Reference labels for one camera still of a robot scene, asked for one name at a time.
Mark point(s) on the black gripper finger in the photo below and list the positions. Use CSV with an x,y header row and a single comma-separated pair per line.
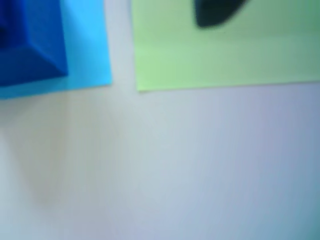
x,y
215,12

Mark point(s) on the large blue cube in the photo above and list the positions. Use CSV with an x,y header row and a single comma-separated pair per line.
x,y
32,62

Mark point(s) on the green paper square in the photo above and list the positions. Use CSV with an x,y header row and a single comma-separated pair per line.
x,y
212,57

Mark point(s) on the light blue paper square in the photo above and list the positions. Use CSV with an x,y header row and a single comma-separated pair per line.
x,y
87,50

